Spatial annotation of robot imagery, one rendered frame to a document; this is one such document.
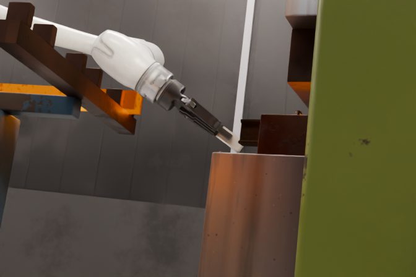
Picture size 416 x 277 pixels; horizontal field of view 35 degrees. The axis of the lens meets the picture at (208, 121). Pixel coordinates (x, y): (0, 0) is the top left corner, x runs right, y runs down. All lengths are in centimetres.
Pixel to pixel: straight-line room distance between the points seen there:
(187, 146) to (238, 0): 91
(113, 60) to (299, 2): 65
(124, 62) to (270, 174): 76
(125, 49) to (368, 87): 104
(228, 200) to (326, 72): 34
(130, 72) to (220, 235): 76
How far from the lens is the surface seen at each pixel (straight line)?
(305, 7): 109
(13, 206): 385
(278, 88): 369
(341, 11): 68
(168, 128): 369
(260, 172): 93
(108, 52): 163
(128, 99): 78
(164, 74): 161
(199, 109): 158
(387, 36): 66
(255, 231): 92
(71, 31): 180
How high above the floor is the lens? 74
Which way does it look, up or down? 13 degrees up
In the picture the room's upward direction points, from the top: 7 degrees clockwise
